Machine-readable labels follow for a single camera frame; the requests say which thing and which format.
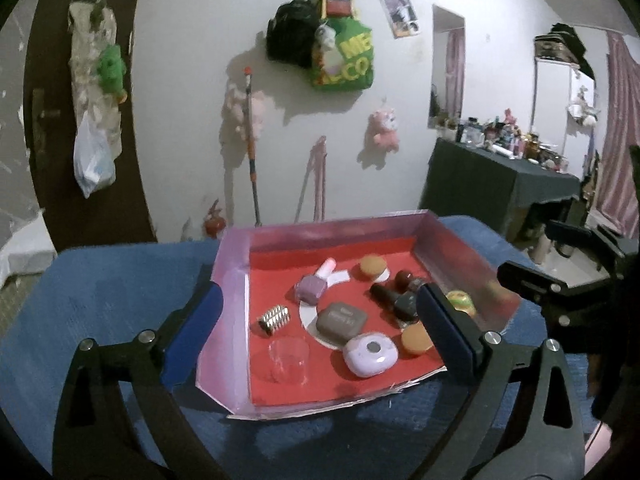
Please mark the pink plush bear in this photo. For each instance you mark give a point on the pink plush bear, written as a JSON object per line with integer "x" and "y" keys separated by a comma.
{"x": 235, "y": 110}

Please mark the small pink plush toy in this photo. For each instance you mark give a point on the small pink plush toy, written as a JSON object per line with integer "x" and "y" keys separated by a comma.
{"x": 385, "y": 130}

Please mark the green plush toy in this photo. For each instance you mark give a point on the green plush toy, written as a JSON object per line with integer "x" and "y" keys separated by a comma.
{"x": 112, "y": 72}

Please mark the photo wall poster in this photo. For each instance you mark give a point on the photo wall poster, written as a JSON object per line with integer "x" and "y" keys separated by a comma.
{"x": 400, "y": 16}

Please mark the clear plastic cup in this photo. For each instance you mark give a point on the clear plastic cup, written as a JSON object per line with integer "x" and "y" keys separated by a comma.
{"x": 287, "y": 362}

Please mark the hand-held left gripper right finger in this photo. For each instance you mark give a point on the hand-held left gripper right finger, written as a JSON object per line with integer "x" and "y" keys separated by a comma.
{"x": 445, "y": 332}

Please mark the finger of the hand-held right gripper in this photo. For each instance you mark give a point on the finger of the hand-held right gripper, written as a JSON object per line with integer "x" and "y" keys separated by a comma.
{"x": 525, "y": 280}
{"x": 580, "y": 240}

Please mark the dark brown door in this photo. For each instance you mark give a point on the dark brown door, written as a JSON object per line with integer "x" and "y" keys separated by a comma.
{"x": 135, "y": 185}

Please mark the white plush toy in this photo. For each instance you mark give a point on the white plush toy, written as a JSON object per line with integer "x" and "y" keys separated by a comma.
{"x": 325, "y": 36}

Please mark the hanging cloth organizer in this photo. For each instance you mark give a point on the hanging cloth organizer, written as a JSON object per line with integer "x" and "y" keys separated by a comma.
{"x": 85, "y": 60}

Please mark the star-printed grey sheet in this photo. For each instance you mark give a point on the star-printed grey sheet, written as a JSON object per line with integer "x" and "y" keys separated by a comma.
{"x": 12, "y": 160}

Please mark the group of cosmetic bottles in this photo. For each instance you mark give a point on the group of cosmetic bottles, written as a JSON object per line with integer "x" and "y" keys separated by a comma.
{"x": 500, "y": 137}

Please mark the white wardrobe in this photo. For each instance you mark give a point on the white wardrobe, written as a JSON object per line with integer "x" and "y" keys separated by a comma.
{"x": 550, "y": 110}

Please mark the black bag on wardrobe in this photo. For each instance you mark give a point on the black bag on wardrobe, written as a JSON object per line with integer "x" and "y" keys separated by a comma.
{"x": 577, "y": 45}

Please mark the green tote bag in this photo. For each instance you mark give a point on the green tote bag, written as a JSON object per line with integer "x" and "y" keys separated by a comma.
{"x": 350, "y": 67}

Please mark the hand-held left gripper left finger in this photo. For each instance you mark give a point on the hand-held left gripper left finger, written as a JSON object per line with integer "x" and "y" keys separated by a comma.
{"x": 195, "y": 330}

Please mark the dark star-print nail polish bottle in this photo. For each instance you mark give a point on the dark star-print nail polish bottle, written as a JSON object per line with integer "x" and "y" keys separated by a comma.
{"x": 400, "y": 305}

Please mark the brown eyeshadow compact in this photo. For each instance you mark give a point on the brown eyeshadow compact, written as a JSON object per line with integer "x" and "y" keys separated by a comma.
{"x": 342, "y": 322}

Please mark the lavender rounded device case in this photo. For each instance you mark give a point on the lavender rounded device case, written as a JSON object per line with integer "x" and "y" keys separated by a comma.
{"x": 367, "y": 357}

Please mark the silver studded cylinder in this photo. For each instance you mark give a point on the silver studded cylinder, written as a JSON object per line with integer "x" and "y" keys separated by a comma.
{"x": 274, "y": 320}

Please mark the pink curtain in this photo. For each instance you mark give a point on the pink curtain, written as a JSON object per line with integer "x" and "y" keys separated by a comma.
{"x": 620, "y": 160}

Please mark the pink cardboard box red floor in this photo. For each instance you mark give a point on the pink cardboard box red floor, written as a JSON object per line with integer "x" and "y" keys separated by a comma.
{"x": 320, "y": 385}

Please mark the white plastic sheet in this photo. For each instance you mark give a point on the white plastic sheet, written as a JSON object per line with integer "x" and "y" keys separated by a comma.
{"x": 25, "y": 255}

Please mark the translucent plastic bag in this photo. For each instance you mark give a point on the translucent plastic bag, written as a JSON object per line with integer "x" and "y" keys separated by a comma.
{"x": 92, "y": 160}

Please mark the dark suitcase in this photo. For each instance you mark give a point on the dark suitcase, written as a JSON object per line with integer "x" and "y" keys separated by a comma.
{"x": 552, "y": 47}

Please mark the hanging white plush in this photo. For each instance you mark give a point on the hanging white plush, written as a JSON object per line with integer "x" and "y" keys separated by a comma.
{"x": 582, "y": 107}

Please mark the yellow green toy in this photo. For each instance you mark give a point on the yellow green toy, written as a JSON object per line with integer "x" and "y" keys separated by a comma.
{"x": 461, "y": 302}

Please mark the wall mirror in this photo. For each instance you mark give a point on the wall mirror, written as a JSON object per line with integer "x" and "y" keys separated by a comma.
{"x": 445, "y": 60}

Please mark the black backpack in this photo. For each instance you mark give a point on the black backpack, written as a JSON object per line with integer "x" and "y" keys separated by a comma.
{"x": 290, "y": 35}

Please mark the orange round macaron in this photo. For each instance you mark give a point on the orange round macaron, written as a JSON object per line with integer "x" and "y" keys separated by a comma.
{"x": 372, "y": 266}
{"x": 416, "y": 339}

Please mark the table with dark cloth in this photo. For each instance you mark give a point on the table with dark cloth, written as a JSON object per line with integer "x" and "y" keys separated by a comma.
{"x": 475, "y": 185}

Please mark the purple nail polish bottle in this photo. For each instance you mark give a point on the purple nail polish bottle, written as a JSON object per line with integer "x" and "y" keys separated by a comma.
{"x": 311, "y": 289}

